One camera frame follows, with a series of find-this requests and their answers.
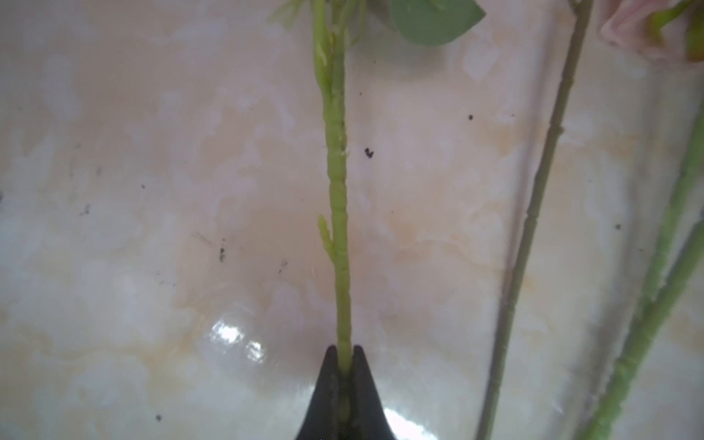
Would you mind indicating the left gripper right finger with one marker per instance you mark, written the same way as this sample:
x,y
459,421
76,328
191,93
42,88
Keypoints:
x,y
368,419

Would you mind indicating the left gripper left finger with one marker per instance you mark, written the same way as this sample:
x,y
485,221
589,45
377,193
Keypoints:
x,y
321,419

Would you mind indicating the pale pink peony stem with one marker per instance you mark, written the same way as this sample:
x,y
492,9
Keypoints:
x,y
582,11

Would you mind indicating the orange rose stem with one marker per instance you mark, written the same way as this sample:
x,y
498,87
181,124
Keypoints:
x,y
399,176

